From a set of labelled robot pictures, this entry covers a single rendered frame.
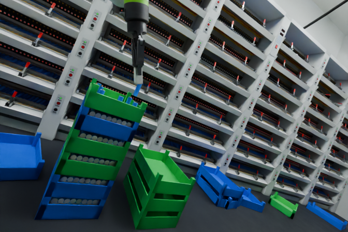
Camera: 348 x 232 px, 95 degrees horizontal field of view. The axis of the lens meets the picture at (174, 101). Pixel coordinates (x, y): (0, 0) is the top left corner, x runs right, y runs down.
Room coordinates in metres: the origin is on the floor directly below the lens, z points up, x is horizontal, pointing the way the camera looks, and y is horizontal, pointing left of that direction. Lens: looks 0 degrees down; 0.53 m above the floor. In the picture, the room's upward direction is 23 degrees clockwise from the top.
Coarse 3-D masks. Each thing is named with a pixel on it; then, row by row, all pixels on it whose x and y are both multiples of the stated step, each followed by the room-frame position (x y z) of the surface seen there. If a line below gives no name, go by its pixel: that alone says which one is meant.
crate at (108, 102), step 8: (96, 80) 0.77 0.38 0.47; (96, 88) 0.52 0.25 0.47; (104, 88) 0.80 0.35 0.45; (88, 96) 0.51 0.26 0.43; (96, 96) 0.53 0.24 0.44; (104, 96) 0.54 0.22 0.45; (112, 96) 0.83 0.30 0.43; (128, 96) 0.85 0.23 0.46; (88, 104) 0.52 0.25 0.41; (96, 104) 0.53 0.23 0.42; (104, 104) 0.54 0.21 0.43; (112, 104) 0.55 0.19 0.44; (120, 104) 0.57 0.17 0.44; (128, 104) 0.58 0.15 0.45; (144, 104) 0.61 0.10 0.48; (112, 112) 0.56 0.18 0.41; (120, 112) 0.57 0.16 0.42; (128, 112) 0.58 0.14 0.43; (136, 112) 0.60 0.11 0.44; (136, 120) 0.60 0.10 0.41
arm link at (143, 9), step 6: (126, 6) 0.58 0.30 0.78; (132, 6) 0.57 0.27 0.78; (138, 6) 0.57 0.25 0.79; (144, 6) 0.59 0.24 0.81; (120, 12) 0.59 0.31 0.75; (126, 12) 0.58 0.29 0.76; (132, 12) 0.57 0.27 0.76; (138, 12) 0.58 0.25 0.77; (144, 12) 0.59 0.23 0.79; (126, 18) 0.59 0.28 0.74; (132, 18) 0.58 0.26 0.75; (138, 18) 0.58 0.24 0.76; (144, 18) 0.59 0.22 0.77
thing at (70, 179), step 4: (64, 176) 0.54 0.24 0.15; (68, 176) 0.55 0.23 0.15; (72, 176) 0.56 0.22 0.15; (60, 180) 0.54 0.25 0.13; (64, 180) 0.54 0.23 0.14; (68, 180) 0.55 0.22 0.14; (72, 180) 0.55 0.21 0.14; (76, 180) 0.56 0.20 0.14; (80, 180) 0.57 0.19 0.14; (84, 180) 0.57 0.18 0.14; (88, 180) 0.58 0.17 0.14; (92, 180) 0.58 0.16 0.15; (96, 180) 0.59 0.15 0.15; (100, 180) 0.60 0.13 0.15; (104, 180) 0.60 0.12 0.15; (96, 184) 0.59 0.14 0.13; (100, 184) 0.60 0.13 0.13; (104, 184) 0.62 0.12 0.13
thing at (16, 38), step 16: (0, 16) 0.97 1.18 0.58; (16, 16) 0.99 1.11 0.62; (0, 32) 0.86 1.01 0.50; (16, 32) 0.93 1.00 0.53; (32, 32) 1.01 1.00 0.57; (48, 32) 1.05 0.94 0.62; (32, 48) 0.91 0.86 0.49; (48, 48) 0.99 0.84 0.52; (64, 48) 1.07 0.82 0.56; (64, 64) 0.97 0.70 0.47
